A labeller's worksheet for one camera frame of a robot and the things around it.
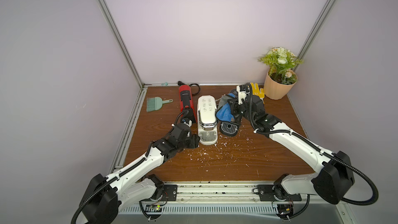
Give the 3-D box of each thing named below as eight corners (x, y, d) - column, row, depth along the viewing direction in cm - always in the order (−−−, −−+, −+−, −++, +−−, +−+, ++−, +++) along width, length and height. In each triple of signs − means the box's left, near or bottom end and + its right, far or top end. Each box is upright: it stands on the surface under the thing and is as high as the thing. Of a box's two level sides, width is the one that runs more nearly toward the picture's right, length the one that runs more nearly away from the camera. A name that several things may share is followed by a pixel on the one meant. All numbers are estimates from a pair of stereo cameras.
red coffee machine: (184, 127, 98) (180, 110, 83) (181, 103, 110) (178, 85, 96) (196, 125, 99) (194, 108, 84) (192, 102, 111) (190, 84, 97)
